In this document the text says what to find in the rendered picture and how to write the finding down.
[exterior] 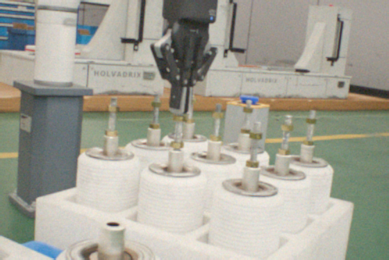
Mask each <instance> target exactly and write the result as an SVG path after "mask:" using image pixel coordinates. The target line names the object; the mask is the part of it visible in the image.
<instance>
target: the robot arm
mask: <svg viewBox="0 0 389 260"><path fill-rule="evenodd" d="M218 1H219V0H163V6H162V14H161V15H162V17H163V18H164V19H166V20H167V25H166V27H165V30H164V32H163V36H164V37H163V38H162V39H160V41H159V42H152V43H151V44H150V50H151V52H152V54H153V56H154V61H155V62H156V66H157V68H158V71H159V72H160V77H161V79H164V80H167V81H169V83H170V84H171V86H172V87H171V92H170V98H169V110H170V111H171V112H172V113H177V114H184V113H189V112H190V107H191V105H192V92H193V86H195V85H196V82H198V81H203V80H204V79H205V77H206V75H207V73H208V70H209V68H210V66H211V65H212V64H213V61H214V59H215V57H216V55H217V53H218V48H217V47H212V46H211V45H210V43H209V42H208V40H209V32H208V25H209V24H213V23H215V22H216V19H217V7H218ZM79 4H80V0H38V10H37V25H36V39H35V65H34V78H33V84H37V85H40V86H49V87H60V88H68V87H72V86H73V77H74V59H75V48H76V26H77V15H78V14H77V12H78V6H79ZM176 60H177V61H178V62H177V61H176ZM192 61H193V62H192ZM167 68H168V69H169V72H168V71H167ZM178 68H179V71H178ZM200 69H201V70H200ZM198 70H200V72H199V73H198Z"/></svg>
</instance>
